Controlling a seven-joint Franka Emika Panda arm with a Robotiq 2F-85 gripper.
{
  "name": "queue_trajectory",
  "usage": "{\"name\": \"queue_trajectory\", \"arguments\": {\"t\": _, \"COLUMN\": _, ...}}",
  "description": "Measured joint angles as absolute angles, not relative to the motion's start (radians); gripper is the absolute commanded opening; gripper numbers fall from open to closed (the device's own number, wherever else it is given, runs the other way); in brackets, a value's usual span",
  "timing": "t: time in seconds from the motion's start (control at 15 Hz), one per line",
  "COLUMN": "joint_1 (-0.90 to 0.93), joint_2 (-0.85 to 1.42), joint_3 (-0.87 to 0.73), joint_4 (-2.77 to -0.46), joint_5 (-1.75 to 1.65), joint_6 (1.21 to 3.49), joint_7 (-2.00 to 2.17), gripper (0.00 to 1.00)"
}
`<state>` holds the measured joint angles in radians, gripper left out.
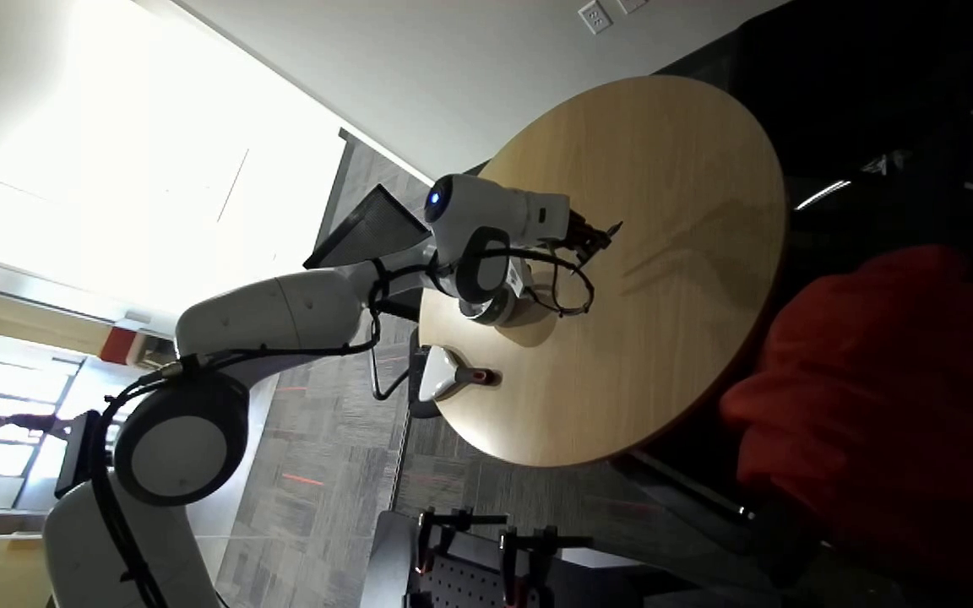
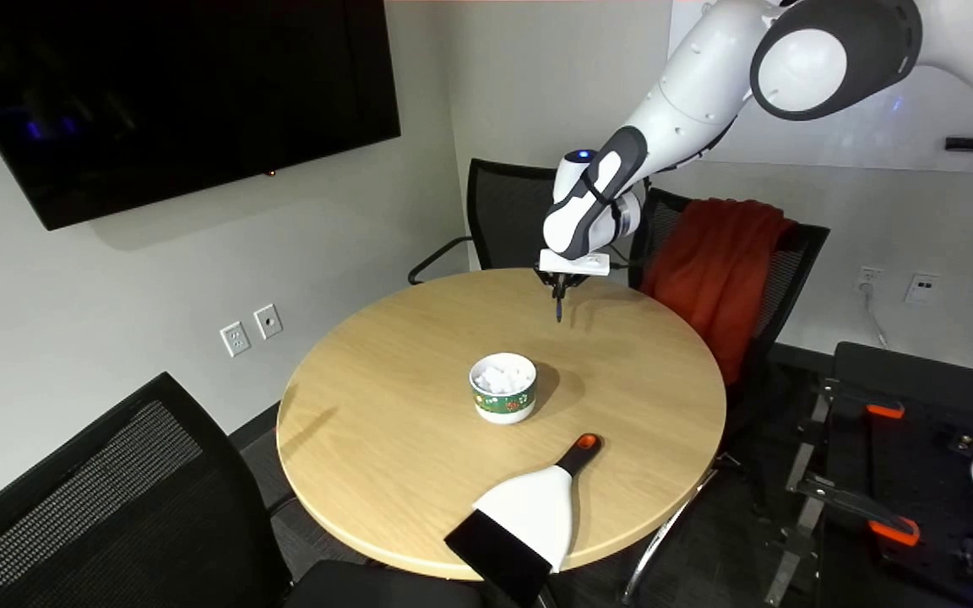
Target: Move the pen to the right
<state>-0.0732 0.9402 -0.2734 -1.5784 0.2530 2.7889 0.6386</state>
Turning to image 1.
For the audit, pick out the red cloth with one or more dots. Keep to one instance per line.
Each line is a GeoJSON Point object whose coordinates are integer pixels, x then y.
{"type": "Point", "coordinates": [905, 415]}

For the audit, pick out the black upholstered seat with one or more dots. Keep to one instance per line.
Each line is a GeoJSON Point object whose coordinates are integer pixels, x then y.
{"type": "Point", "coordinates": [915, 103]}

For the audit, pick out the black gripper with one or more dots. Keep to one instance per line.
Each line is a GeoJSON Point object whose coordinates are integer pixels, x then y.
{"type": "Point", "coordinates": [583, 236]}

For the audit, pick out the red wall box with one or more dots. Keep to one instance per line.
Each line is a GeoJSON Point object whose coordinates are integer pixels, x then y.
{"type": "Point", "coordinates": [121, 346]}

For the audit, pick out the white wall outlet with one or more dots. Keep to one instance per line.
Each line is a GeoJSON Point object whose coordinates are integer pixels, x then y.
{"type": "Point", "coordinates": [596, 15]}

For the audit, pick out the black flat square panel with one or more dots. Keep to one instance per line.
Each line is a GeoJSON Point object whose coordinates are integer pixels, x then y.
{"type": "Point", "coordinates": [370, 230]}

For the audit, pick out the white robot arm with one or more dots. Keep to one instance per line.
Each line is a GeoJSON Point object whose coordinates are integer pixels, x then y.
{"type": "Point", "coordinates": [273, 307]}

